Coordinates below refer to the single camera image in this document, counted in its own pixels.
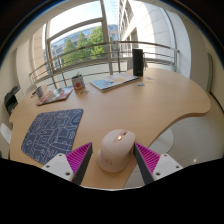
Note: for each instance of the beige computer mouse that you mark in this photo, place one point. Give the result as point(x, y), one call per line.
point(115, 150)

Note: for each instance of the red and blue magazine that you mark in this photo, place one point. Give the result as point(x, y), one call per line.
point(55, 95)

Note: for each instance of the dark blue patterned mouse pad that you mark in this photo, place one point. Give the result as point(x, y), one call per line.
point(51, 133)

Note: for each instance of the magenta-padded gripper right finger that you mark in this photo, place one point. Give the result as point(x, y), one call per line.
point(148, 160)

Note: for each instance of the metal balcony railing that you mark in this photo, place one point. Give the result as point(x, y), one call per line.
point(100, 61)

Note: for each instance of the light blue open booklet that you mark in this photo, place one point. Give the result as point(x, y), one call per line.
point(111, 81)

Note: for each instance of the black office printer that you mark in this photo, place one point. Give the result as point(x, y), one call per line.
point(11, 100)

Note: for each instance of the tall black speaker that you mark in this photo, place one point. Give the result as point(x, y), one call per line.
point(137, 62)

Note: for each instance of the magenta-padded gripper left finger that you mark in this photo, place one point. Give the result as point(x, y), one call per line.
point(78, 160)

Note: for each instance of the printed drinking cup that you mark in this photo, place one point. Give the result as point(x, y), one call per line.
point(39, 92)

